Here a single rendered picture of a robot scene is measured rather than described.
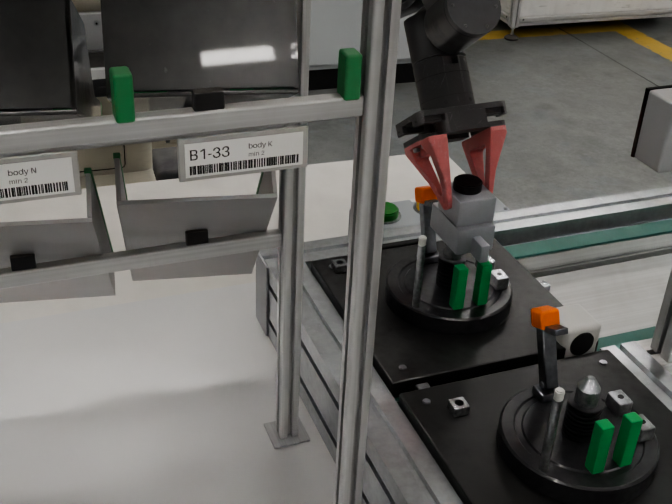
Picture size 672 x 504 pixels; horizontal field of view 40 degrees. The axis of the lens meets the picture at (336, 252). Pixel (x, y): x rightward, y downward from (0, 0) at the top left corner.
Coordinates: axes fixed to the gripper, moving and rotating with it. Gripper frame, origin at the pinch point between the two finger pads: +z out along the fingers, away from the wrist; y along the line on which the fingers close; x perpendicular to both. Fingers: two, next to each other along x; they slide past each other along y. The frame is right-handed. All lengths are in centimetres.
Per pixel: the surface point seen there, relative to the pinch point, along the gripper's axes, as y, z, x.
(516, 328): 3.8, 14.5, 1.9
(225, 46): -29.5, -10.6, -26.4
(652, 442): 4.5, 25.4, -16.5
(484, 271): 0.5, 7.9, 0.2
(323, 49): 100, -101, 295
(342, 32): 108, -106, 291
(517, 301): 6.6, 11.9, 5.6
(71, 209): -35, -13, 58
